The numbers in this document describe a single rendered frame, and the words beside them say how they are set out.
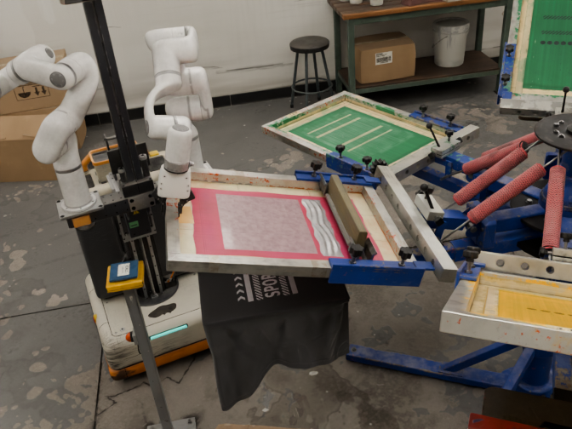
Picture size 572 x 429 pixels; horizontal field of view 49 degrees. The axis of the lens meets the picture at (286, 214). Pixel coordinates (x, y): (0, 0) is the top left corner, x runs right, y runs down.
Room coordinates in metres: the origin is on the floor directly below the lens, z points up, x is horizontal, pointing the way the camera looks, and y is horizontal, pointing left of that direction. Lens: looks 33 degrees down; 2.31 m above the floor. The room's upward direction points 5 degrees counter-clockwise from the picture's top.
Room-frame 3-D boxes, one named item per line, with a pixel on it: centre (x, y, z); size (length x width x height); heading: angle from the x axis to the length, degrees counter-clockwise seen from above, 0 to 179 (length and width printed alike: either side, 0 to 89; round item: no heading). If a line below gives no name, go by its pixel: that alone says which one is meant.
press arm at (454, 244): (1.81, -0.41, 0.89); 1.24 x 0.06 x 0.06; 97
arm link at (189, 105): (2.17, 0.34, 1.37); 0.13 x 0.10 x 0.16; 94
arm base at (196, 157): (2.19, 0.36, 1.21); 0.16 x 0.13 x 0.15; 21
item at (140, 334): (1.80, 0.60, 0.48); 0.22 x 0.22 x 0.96; 7
